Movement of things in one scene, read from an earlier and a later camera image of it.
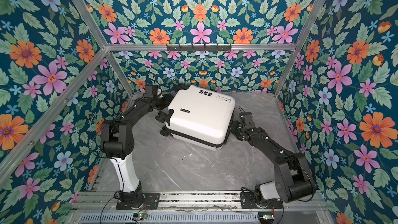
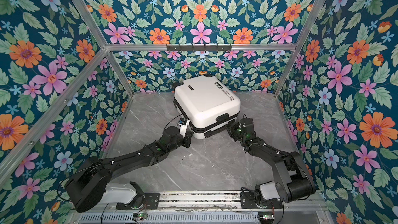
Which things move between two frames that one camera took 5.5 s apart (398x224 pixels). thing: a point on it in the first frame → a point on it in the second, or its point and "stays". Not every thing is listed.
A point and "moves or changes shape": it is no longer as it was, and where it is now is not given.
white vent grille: x=204 y=218 stays
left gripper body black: x=161 y=101 → x=181 y=141
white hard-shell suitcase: x=199 y=116 moves or changes shape
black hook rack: x=198 y=48 stays
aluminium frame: x=17 y=158 stays
